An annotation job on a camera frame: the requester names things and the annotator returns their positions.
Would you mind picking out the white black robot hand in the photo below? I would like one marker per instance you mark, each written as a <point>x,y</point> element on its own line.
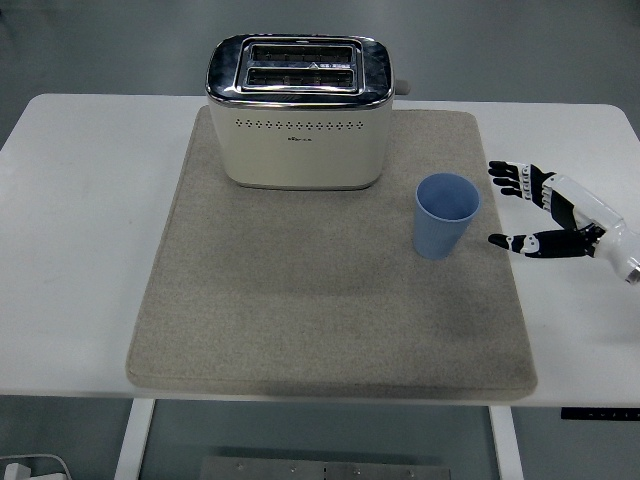
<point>590,202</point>

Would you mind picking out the cream chrome two-slot toaster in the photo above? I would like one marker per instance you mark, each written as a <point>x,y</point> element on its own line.
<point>300,150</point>

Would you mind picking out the black table control panel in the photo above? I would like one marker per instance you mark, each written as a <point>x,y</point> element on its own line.
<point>600,414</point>

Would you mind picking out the beige felt table mat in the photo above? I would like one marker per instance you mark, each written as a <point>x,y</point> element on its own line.
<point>325,310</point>

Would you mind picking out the white power adapter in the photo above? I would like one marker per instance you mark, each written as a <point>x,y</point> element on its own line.
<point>15,472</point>

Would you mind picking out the grey metal plate with screws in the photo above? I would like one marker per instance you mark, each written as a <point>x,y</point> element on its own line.
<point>325,470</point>

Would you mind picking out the white table leg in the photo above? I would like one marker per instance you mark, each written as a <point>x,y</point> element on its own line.
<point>507,445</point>
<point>132,440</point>

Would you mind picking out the blue ribbed plastic cup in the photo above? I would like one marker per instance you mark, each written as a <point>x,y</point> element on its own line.
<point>440,230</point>

